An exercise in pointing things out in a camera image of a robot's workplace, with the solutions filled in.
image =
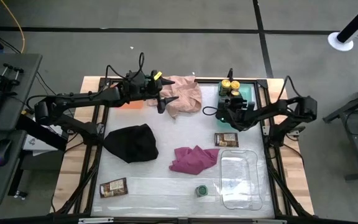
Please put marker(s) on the black cloth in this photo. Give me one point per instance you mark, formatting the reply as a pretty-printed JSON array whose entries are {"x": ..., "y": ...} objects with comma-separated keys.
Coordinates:
[{"x": 132, "y": 143}]

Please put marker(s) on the black metal table frame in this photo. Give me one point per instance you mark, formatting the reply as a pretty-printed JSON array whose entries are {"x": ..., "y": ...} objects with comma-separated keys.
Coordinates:
[{"x": 95, "y": 161}]

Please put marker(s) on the black computer mouse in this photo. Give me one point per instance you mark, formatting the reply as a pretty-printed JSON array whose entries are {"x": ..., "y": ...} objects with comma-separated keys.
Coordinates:
[{"x": 1, "y": 152}]

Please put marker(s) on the black and white pole stand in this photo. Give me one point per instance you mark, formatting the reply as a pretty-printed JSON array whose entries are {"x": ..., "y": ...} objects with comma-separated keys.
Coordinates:
[{"x": 356, "y": 25}]

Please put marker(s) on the grey desk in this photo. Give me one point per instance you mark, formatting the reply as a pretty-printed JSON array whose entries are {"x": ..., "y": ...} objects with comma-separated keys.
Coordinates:
[{"x": 11, "y": 93}]

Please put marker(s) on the orange plastic bin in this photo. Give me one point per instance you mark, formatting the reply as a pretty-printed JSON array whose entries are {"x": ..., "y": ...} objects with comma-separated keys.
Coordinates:
[{"x": 132, "y": 105}]

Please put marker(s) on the magenta cloth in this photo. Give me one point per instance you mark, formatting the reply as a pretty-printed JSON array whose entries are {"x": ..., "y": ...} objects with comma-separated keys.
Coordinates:
[{"x": 194, "y": 160}]

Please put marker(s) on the yellow-lid spice jar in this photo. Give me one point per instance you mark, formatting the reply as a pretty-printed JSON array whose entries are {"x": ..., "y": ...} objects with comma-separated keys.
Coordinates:
[
  {"x": 235, "y": 93},
  {"x": 235, "y": 84},
  {"x": 225, "y": 83}
]

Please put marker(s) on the green oregano spice jar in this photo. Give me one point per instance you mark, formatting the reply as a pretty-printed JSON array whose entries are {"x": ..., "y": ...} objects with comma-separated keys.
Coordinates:
[{"x": 201, "y": 190}]

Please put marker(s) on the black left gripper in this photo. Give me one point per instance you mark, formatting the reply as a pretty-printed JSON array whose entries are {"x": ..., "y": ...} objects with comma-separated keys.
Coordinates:
[{"x": 140, "y": 87}]

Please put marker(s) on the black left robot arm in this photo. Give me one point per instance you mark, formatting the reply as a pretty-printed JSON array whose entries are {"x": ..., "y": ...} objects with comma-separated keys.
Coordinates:
[{"x": 73, "y": 98}]

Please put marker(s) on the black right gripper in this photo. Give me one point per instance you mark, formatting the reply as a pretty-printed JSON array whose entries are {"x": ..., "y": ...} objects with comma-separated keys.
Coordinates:
[{"x": 235, "y": 110}]

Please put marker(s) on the yellow tag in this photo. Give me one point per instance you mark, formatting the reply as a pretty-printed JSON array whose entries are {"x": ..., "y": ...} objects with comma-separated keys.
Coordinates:
[{"x": 158, "y": 75}]

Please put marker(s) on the peach cloth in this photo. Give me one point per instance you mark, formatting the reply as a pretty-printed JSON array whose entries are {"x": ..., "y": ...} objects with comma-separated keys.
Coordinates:
[{"x": 185, "y": 96}]

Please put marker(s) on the brown spice packet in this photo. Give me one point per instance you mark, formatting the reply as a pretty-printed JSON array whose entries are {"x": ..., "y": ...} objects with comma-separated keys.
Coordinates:
[
  {"x": 226, "y": 139},
  {"x": 113, "y": 187}
]

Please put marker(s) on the black clamp stand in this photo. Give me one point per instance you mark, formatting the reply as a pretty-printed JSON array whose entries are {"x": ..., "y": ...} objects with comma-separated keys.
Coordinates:
[{"x": 6, "y": 81}]

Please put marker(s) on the teal plastic bin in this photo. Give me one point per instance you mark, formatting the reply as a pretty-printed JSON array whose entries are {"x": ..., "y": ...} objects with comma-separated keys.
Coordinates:
[{"x": 248, "y": 91}]

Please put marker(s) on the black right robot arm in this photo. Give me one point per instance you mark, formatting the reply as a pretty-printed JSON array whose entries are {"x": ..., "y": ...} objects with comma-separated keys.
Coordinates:
[{"x": 287, "y": 109}]

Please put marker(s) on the clear plastic bin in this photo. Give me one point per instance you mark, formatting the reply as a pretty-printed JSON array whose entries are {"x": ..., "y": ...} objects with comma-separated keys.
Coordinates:
[{"x": 241, "y": 180}]

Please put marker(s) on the white paper sheet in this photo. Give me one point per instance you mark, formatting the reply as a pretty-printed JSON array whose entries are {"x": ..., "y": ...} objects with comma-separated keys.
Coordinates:
[{"x": 34, "y": 144}]

